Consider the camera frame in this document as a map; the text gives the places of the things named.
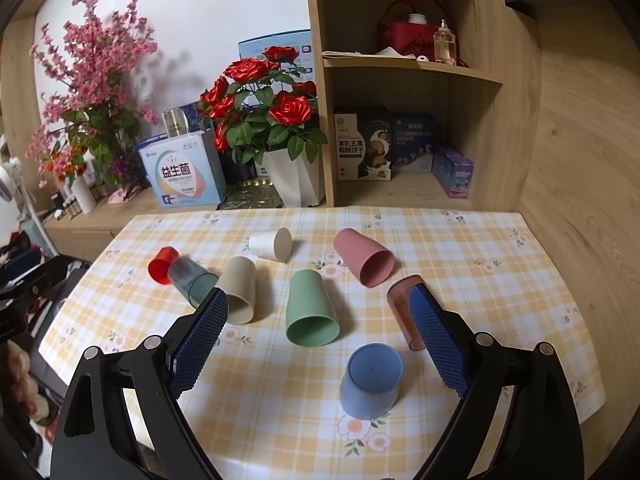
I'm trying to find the black and white biscuit box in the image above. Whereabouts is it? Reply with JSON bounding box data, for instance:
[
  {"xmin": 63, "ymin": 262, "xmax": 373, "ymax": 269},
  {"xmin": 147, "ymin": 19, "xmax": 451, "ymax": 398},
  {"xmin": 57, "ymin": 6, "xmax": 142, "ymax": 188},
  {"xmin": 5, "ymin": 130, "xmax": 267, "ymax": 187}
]
[{"xmin": 334, "ymin": 106, "xmax": 394, "ymax": 182}]

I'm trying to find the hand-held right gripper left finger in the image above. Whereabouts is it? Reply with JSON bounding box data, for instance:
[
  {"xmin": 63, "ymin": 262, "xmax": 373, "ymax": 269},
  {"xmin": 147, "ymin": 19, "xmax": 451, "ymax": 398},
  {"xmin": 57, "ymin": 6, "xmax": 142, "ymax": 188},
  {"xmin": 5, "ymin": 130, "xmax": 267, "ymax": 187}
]
[{"xmin": 50, "ymin": 287, "xmax": 230, "ymax": 480}]

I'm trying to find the blue cup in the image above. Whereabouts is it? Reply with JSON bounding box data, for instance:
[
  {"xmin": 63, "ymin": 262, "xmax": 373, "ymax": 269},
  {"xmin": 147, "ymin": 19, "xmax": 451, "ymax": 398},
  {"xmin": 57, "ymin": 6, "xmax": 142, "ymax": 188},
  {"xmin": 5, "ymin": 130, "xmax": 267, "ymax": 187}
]
[{"xmin": 339, "ymin": 343, "xmax": 404, "ymax": 420}]

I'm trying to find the red cup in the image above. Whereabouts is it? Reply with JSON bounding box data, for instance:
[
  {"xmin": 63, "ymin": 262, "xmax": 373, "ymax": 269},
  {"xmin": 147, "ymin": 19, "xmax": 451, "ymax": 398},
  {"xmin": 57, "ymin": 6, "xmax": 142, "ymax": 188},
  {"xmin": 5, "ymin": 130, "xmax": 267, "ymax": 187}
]
[{"xmin": 148, "ymin": 246, "xmax": 181, "ymax": 287}]

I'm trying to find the white stand fan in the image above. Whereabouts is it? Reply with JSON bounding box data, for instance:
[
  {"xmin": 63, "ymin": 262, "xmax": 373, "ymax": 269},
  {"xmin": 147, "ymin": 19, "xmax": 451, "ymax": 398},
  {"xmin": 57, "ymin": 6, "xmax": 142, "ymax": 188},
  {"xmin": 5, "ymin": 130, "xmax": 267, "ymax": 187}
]
[{"xmin": 0, "ymin": 156, "xmax": 32, "ymax": 223}]

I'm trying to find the yellow plaid tablecloth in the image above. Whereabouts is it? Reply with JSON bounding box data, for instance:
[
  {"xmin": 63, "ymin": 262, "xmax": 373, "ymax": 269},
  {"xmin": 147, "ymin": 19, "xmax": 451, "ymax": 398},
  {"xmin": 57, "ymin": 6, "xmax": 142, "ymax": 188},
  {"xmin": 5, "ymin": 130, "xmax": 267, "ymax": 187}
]
[{"xmin": 37, "ymin": 207, "xmax": 593, "ymax": 480}]

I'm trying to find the pink cup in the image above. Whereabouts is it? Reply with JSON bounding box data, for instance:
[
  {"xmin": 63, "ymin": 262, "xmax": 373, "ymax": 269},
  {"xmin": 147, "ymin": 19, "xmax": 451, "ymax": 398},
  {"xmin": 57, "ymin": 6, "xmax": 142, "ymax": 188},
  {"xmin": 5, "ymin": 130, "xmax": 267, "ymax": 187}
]
[{"xmin": 333, "ymin": 228, "xmax": 396, "ymax": 288}]

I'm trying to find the beige cup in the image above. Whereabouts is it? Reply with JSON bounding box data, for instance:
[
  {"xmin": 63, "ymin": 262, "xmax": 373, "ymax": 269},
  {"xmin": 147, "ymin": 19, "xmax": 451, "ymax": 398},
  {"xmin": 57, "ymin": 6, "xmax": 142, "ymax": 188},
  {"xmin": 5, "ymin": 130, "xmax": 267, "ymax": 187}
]
[{"xmin": 216, "ymin": 256, "xmax": 258, "ymax": 325}]

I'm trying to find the green cup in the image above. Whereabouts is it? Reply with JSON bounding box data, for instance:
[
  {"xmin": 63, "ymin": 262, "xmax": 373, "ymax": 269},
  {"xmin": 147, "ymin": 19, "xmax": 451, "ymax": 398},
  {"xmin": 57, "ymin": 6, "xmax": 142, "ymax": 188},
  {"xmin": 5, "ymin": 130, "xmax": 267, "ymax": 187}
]
[{"xmin": 285, "ymin": 269, "xmax": 342, "ymax": 347}]

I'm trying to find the clear perfume bottle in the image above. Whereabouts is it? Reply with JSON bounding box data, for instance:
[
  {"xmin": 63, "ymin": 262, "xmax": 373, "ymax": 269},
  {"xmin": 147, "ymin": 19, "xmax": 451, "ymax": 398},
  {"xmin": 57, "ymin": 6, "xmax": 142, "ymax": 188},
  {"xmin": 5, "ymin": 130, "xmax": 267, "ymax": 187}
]
[{"xmin": 432, "ymin": 19, "xmax": 459, "ymax": 66}]

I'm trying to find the large blue box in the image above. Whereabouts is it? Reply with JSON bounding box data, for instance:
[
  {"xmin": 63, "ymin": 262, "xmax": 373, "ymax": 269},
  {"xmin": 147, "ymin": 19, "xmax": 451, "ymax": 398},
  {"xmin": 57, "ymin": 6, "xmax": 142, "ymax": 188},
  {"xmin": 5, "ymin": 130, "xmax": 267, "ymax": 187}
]
[{"xmin": 237, "ymin": 30, "xmax": 317, "ymax": 111}]

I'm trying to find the low wooden cabinet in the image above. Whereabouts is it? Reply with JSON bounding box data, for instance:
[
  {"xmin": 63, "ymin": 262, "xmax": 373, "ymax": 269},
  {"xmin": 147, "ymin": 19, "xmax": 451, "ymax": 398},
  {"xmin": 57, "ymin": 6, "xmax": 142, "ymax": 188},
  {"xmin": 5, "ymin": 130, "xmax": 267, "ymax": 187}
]
[{"xmin": 42, "ymin": 185, "xmax": 332, "ymax": 262}]

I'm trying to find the white vase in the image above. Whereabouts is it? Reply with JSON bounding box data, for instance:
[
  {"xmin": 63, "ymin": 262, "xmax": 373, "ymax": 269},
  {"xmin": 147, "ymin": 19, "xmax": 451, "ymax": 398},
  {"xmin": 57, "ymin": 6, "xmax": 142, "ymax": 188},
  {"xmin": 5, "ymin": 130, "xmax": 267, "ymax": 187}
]
[{"xmin": 70, "ymin": 174, "xmax": 99, "ymax": 215}]

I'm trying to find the white faceted flower pot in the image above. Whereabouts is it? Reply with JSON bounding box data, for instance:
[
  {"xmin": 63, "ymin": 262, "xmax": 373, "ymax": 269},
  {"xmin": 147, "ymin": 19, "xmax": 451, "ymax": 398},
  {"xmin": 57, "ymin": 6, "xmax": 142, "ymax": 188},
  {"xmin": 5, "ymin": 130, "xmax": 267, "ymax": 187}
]
[{"xmin": 261, "ymin": 148, "xmax": 325, "ymax": 208}]

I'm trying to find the clear brown cup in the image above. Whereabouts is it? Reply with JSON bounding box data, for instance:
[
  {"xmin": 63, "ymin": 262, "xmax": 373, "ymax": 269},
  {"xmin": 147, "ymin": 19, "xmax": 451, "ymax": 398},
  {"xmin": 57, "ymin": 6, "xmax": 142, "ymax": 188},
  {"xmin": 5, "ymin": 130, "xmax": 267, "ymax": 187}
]
[{"xmin": 386, "ymin": 274, "xmax": 430, "ymax": 351}]

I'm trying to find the pink blossom bouquet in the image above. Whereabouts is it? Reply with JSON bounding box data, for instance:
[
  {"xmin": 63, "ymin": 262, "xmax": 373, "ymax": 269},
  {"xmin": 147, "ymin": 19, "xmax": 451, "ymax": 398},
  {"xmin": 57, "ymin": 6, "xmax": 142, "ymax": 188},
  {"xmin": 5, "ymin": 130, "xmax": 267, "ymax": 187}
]
[{"xmin": 25, "ymin": 0, "xmax": 162, "ymax": 187}]

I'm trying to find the person's left hand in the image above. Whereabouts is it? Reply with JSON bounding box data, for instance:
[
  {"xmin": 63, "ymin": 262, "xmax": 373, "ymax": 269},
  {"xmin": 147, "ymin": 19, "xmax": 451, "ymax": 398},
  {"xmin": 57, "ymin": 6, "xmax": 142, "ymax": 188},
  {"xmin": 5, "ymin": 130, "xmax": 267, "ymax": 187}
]
[{"xmin": 0, "ymin": 347, "xmax": 51, "ymax": 423}]

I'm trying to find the purple box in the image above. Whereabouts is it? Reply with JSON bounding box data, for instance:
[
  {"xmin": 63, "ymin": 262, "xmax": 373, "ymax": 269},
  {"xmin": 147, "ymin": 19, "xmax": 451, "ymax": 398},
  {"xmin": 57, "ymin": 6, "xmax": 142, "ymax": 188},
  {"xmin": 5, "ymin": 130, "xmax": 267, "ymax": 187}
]
[{"xmin": 431, "ymin": 145, "xmax": 475, "ymax": 199}]

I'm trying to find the silver can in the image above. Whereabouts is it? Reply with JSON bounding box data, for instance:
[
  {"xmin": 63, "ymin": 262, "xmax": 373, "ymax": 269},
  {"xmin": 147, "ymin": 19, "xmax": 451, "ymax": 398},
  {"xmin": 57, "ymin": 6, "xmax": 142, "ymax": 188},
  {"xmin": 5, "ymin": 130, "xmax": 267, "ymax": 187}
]
[{"xmin": 161, "ymin": 108, "xmax": 190, "ymax": 139}]

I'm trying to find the white cup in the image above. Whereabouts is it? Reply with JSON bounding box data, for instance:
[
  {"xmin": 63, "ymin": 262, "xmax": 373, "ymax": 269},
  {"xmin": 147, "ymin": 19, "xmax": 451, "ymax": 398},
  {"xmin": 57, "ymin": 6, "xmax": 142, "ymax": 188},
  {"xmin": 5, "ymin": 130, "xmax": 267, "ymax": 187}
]
[{"xmin": 248, "ymin": 227, "xmax": 294, "ymax": 264}]

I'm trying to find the dark blue box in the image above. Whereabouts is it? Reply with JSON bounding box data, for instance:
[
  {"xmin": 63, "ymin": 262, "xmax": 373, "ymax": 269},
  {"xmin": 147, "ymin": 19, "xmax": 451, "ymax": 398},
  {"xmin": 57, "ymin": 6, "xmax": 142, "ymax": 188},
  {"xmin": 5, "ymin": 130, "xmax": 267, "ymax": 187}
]
[{"xmin": 391, "ymin": 114, "xmax": 437, "ymax": 172}]

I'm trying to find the wooden shelf unit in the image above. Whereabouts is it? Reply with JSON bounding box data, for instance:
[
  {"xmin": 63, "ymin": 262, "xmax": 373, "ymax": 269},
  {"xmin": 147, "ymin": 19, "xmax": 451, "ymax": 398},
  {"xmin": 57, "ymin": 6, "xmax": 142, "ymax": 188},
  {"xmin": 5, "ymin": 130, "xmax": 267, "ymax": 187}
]
[{"xmin": 302, "ymin": 0, "xmax": 543, "ymax": 211}]

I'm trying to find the stack of papers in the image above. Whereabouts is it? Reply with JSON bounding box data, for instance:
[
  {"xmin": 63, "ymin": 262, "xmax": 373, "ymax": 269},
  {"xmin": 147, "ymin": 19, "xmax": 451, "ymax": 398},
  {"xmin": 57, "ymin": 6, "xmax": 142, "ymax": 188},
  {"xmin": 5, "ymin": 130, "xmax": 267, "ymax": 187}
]
[{"xmin": 322, "ymin": 45, "xmax": 419, "ymax": 61}]

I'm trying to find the clear grey-blue cup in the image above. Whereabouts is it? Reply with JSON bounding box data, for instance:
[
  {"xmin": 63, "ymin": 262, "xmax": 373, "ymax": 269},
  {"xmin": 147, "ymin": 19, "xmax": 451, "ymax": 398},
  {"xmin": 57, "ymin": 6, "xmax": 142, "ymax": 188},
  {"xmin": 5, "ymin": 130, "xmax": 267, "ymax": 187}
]
[{"xmin": 167, "ymin": 258, "xmax": 221, "ymax": 307}]

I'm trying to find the red rose plant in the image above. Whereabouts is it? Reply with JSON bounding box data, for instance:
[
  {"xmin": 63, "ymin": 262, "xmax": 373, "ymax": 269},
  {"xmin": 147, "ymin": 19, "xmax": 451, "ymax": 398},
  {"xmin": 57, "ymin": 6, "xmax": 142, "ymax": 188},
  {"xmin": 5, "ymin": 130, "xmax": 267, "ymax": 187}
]
[{"xmin": 196, "ymin": 45, "xmax": 329, "ymax": 165}]

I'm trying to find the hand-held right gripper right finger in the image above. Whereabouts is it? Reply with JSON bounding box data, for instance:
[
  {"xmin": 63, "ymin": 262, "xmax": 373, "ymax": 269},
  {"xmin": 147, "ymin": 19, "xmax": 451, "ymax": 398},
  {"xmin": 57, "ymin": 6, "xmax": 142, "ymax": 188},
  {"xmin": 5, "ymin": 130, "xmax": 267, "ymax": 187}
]
[{"xmin": 407, "ymin": 284, "xmax": 586, "ymax": 480}]

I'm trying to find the white and blue carton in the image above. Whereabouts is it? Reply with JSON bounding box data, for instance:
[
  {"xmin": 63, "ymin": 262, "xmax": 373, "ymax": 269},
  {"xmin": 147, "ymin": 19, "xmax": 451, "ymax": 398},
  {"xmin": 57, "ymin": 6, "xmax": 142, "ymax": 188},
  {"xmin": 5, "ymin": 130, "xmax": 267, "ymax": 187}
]
[{"xmin": 135, "ymin": 130, "xmax": 228, "ymax": 210}]

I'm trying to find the red basket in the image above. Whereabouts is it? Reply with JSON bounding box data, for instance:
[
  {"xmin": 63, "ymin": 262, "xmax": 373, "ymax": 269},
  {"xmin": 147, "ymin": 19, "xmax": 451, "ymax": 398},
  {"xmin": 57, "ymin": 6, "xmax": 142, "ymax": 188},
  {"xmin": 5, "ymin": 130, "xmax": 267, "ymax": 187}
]
[{"xmin": 375, "ymin": 0, "xmax": 453, "ymax": 57}]

